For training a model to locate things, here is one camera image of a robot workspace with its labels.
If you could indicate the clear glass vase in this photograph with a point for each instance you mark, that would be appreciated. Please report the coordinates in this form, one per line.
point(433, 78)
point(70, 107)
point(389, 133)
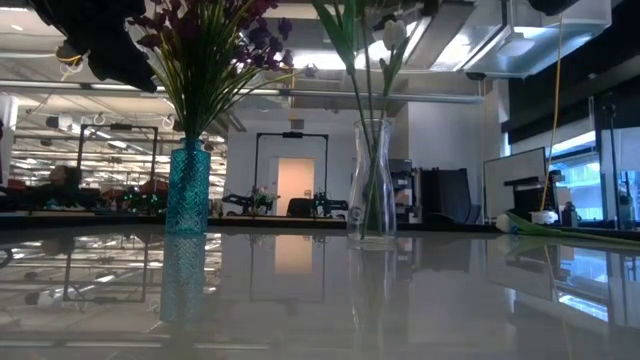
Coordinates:
point(372, 200)

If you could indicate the black panel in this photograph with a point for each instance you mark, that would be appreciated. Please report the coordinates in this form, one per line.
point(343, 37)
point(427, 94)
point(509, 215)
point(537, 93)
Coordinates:
point(450, 192)

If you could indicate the white board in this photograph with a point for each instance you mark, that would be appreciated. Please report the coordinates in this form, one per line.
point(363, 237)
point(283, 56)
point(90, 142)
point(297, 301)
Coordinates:
point(510, 175)

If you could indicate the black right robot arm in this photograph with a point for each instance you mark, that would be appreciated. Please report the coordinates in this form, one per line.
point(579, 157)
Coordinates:
point(555, 5)

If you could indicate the dark purple flower bunch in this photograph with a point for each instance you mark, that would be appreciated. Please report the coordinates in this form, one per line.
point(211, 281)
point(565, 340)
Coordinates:
point(150, 40)

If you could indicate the black security camera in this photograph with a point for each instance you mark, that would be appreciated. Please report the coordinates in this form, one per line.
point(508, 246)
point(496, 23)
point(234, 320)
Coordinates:
point(475, 76)

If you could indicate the grey ceiling duct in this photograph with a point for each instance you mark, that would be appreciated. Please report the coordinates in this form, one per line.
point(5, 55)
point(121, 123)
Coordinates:
point(525, 40)

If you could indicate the white artificial tulip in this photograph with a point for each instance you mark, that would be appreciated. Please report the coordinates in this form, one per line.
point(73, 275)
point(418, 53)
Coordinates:
point(395, 35)
point(335, 30)
point(530, 229)

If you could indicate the person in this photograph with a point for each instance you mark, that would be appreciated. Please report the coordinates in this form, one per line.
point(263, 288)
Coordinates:
point(65, 180)

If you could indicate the black machine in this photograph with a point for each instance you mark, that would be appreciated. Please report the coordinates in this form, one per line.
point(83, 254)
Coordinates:
point(402, 190)

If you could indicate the dark bottle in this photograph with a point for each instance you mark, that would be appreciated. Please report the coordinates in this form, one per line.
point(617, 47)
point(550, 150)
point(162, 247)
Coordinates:
point(570, 215)

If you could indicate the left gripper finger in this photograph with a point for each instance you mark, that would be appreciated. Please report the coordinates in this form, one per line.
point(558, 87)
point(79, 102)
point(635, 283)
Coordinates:
point(120, 65)

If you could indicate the black background robot arm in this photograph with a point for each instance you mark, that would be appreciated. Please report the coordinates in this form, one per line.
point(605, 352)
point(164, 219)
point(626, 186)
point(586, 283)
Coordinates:
point(240, 200)
point(330, 204)

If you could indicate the grey ceiling pipe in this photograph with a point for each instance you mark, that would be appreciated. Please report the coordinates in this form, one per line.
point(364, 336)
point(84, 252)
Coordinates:
point(350, 95)

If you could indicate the magenta flower bunch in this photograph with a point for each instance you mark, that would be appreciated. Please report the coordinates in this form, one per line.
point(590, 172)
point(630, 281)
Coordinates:
point(175, 15)
point(262, 6)

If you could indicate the black robot station frame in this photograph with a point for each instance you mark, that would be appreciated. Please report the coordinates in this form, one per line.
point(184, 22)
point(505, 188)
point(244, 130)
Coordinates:
point(117, 127)
point(292, 135)

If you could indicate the blue-violet flower bunch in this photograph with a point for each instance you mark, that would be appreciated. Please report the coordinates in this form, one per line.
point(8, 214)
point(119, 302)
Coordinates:
point(260, 37)

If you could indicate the teal textured glass vase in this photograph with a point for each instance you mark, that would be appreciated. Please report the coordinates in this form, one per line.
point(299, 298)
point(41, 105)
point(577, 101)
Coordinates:
point(188, 190)

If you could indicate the black office chair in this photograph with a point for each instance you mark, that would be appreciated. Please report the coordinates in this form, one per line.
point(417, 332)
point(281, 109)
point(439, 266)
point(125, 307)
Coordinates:
point(300, 207)

